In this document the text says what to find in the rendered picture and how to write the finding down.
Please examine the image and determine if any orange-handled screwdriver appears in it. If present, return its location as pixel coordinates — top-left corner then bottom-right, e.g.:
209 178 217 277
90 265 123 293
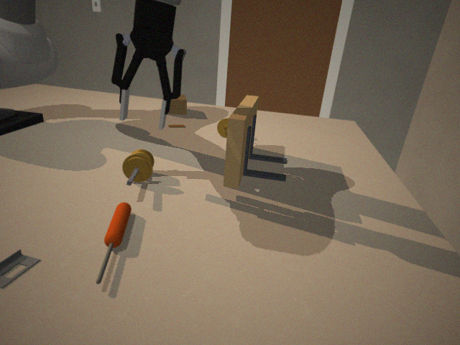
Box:
96 202 132 284

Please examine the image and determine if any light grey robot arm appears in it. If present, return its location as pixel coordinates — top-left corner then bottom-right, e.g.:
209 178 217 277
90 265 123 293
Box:
0 0 58 88

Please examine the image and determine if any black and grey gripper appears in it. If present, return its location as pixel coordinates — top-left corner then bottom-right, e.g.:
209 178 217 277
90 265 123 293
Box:
111 0 186 130

